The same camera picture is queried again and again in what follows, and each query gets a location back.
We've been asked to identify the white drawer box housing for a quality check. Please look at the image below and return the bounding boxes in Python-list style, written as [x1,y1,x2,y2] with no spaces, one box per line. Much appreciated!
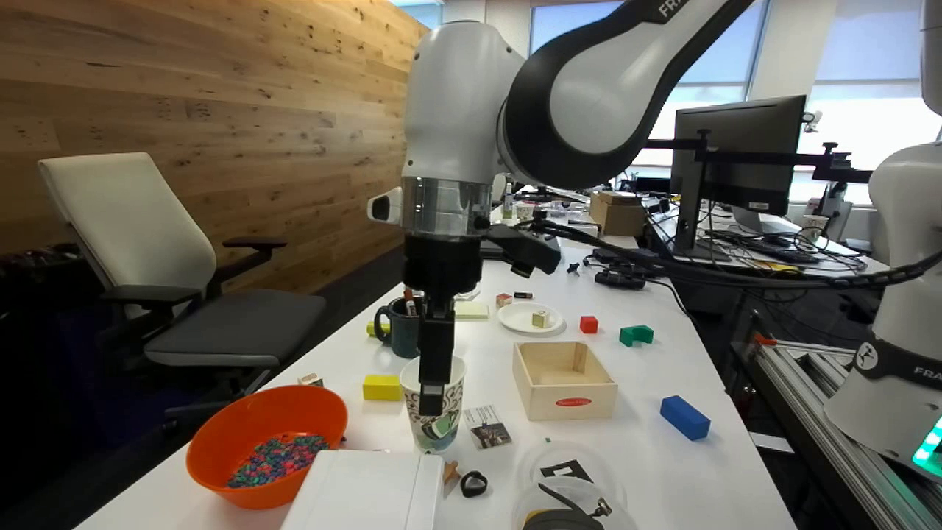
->
[279,449,448,530]

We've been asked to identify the clear round lid with tag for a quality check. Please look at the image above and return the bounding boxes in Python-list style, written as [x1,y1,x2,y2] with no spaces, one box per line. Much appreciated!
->
[516,440,629,496]

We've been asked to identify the blue rectangular block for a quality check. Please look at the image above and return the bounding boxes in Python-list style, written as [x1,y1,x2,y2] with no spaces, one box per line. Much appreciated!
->
[656,393,712,446]

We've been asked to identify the white round plate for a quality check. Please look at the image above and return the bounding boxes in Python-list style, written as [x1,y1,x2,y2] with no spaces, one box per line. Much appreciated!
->
[495,297,567,340]

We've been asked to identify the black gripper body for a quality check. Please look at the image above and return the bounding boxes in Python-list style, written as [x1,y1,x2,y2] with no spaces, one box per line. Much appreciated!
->
[404,232,485,389]

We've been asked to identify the green arch block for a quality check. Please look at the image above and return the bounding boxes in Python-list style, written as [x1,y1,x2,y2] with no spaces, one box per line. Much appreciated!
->
[614,321,656,350]

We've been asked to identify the yellow rectangular block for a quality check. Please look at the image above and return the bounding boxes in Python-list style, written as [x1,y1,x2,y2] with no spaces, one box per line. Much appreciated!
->
[358,371,407,403]

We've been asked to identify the cardboard box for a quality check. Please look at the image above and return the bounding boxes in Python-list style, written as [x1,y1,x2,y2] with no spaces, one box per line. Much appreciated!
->
[585,188,647,238]

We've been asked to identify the dark teal mug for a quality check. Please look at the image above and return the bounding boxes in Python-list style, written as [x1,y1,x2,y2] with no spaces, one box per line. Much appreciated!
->
[370,296,423,364]

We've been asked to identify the black computer monitor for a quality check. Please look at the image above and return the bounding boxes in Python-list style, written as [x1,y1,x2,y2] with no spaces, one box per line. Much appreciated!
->
[670,94,809,253]

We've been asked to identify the black side desk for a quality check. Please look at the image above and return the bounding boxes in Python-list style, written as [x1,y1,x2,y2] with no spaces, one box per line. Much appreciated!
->
[641,205,894,341]

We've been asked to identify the wooden fish piece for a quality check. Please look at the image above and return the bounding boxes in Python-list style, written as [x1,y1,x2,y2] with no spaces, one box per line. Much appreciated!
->
[439,458,466,496]

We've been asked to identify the open wooden box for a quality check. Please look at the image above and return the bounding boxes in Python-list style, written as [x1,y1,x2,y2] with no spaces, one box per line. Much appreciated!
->
[508,340,620,425]

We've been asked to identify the black horizontal mount rail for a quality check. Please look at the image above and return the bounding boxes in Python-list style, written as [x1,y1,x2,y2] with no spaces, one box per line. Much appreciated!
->
[641,134,876,188]

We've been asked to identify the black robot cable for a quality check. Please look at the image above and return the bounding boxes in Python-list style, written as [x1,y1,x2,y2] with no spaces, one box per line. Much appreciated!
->
[528,215,942,296]

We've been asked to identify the patterned paper cup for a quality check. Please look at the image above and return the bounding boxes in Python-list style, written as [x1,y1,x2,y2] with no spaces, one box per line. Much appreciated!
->
[398,350,467,458]

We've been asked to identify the black heart-shaped ring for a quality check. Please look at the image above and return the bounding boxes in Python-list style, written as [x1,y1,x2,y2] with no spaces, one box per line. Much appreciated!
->
[455,468,492,502]

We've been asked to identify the white grey lounge chair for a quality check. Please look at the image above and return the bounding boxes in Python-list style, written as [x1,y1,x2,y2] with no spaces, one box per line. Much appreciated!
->
[36,149,330,374]

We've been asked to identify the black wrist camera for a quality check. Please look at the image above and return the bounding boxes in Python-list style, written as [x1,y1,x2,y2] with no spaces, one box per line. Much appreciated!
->
[483,227,566,280]

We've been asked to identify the orange plastic bowl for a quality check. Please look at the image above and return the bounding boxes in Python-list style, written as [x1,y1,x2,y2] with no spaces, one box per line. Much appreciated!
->
[182,383,351,514]

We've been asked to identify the black controller device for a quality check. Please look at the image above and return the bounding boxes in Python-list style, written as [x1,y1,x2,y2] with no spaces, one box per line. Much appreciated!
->
[589,244,666,291]

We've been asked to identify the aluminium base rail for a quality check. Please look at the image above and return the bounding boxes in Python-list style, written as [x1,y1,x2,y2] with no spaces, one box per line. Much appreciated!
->
[744,331,942,530]

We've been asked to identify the colourful beads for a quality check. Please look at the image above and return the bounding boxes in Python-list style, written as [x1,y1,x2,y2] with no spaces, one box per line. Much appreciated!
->
[227,434,330,493]

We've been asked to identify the small photo card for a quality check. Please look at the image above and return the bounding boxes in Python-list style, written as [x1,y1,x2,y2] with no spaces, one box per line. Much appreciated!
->
[466,403,516,453]

